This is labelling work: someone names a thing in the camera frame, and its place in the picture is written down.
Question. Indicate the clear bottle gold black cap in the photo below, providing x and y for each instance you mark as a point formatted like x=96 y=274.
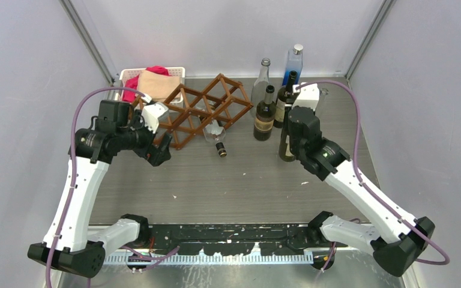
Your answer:
x=214 y=132

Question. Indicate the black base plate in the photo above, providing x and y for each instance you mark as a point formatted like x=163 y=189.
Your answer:
x=230 y=239

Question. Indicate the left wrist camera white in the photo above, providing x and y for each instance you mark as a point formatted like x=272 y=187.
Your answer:
x=153 y=112

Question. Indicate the brown wooden wine rack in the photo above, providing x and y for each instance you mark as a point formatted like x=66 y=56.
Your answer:
x=223 y=100

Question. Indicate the small clear glass bottle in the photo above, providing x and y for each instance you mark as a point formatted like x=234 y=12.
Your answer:
x=322 y=102

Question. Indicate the blue square glass bottle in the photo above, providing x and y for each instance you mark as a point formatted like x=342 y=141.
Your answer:
x=294 y=62

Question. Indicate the beige folded cloth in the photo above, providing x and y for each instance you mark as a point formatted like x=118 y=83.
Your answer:
x=157 y=86

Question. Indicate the dark wine bottle black neck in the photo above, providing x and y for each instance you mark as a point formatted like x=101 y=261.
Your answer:
x=284 y=146

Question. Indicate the white plastic basket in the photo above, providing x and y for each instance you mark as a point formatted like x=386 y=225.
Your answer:
x=130 y=78

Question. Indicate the dark wine bottle silver cap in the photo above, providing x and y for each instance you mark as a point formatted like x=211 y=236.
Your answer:
x=265 y=115

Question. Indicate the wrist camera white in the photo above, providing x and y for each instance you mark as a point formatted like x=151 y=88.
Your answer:
x=306 y=95
x=153 y=112

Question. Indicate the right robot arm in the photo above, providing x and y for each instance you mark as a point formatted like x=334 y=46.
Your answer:
x=395 y=238

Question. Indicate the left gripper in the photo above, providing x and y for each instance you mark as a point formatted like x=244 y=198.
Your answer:
x=158 y=154

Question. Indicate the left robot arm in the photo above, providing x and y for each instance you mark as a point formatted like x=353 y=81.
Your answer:
x=119 y=126

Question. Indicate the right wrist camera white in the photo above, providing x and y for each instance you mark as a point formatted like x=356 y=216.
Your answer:
x=306 y=95

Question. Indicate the dark green wine bottle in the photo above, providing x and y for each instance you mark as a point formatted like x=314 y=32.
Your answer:
x=283 y=94

